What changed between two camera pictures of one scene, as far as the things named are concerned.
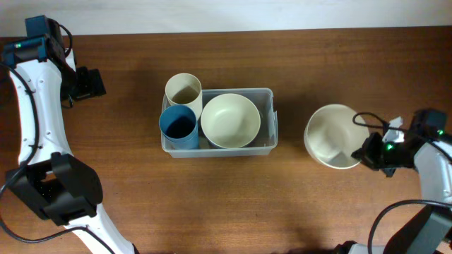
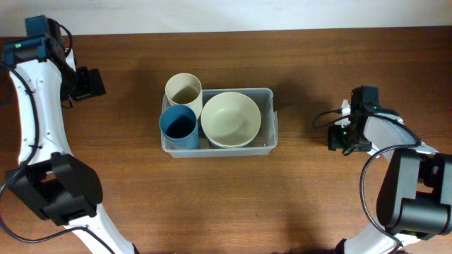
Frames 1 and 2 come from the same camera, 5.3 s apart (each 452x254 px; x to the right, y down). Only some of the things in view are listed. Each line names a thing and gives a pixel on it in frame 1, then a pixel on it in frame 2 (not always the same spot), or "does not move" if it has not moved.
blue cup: x=179 y=128 does not move
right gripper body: x=385 y=155 -> x=347 y=139
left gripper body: x=86 y=85 does not move
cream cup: x=185 y=89 does not move
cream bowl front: x=332 y=136 -> x=231 y=119
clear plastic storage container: x=263 y=99 does not move
